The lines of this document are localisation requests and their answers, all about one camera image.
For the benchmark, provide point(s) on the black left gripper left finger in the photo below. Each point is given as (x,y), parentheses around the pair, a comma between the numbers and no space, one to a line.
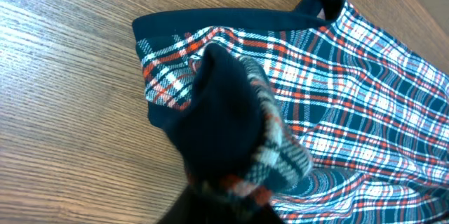
(191,208)

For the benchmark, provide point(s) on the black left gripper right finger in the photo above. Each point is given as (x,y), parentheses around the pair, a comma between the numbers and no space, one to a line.
(266,215)

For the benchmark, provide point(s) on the red blue plaid garment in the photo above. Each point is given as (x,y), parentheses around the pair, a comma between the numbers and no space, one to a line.
(315,111)

